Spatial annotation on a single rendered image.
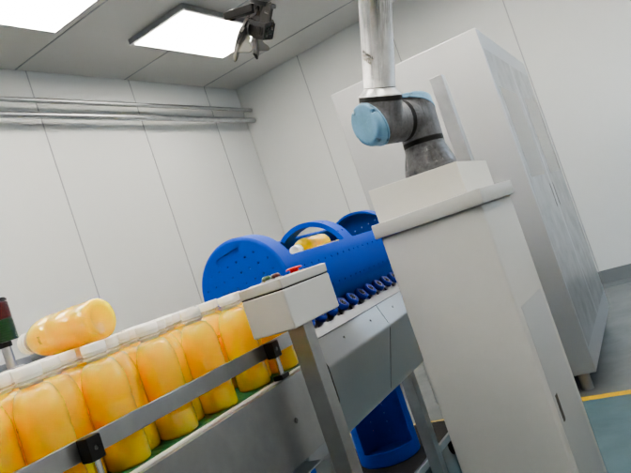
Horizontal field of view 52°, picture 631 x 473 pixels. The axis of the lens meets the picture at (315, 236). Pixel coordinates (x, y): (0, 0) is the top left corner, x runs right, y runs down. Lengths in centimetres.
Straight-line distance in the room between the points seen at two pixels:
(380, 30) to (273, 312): 84
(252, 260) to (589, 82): 522
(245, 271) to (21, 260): 380
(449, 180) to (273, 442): 83
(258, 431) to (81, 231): 463
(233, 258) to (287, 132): 605
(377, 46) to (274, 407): 95
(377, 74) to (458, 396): 88
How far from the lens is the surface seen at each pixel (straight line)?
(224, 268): 174
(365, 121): 175
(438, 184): 174
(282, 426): 133
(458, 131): 290
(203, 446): 114
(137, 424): 107
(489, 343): 175
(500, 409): 180
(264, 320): 126
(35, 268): 542
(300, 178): 766
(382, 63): 175
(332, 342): 178
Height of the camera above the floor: 111
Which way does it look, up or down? 2 degrees up
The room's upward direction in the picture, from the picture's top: 19 degrees counter-clockwise
